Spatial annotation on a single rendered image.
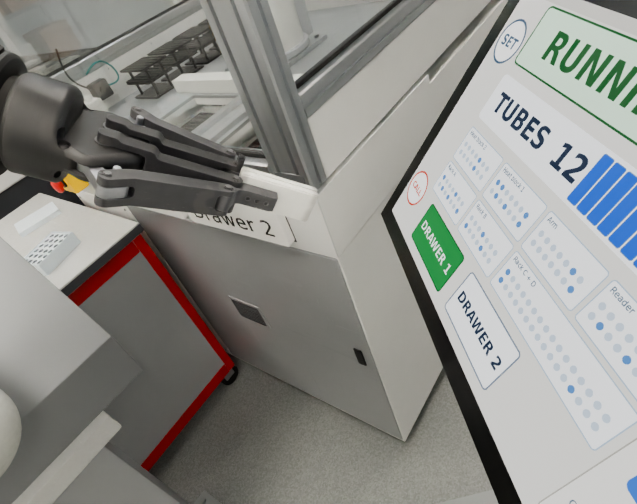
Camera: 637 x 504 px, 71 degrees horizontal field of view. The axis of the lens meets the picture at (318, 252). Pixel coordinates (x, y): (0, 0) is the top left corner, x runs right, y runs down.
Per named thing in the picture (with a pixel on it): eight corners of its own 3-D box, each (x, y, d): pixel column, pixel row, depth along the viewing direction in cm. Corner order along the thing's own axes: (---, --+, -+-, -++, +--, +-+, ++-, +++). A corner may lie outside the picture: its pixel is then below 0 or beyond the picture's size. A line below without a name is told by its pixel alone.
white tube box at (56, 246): (48, 275, 112) (38, 265, 110) (27, 274, 116) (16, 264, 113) (81, 241, 120) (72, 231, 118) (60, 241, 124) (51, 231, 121)
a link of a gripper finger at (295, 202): (242, 169, 38) (242, 173, 37) (318, 191, 40) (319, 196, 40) (232, 198, 39) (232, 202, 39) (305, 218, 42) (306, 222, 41)
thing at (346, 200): (337, 258, 79) (314, 193, 70) (70, 188, 139) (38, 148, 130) (513, 33, 128) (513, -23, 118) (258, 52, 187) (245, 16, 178)
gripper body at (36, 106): (-13, 93, 28) (144, 140, 31) (36, 53, 34) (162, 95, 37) (-10, 192, 32) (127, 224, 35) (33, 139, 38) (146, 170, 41)
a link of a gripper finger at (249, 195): (219, 175, 37) (218, 194, 35) (277, 191, 39) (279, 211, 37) (215, 189, 38) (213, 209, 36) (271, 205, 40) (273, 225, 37)
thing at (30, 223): (22, 237, 132) (18, 233, 131) (17, 228, 138) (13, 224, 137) (62, 213, 137) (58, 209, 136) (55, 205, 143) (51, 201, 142)
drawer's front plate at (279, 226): (290, 247, 83) (269, 200, 76) (192, 221, 100) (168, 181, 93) (296, 241, 84) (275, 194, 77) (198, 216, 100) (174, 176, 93)
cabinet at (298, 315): (411, 456, 129) (342, 261, 79) (190, 341, 189) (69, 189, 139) (518, 240, 178) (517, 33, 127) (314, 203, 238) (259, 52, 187)
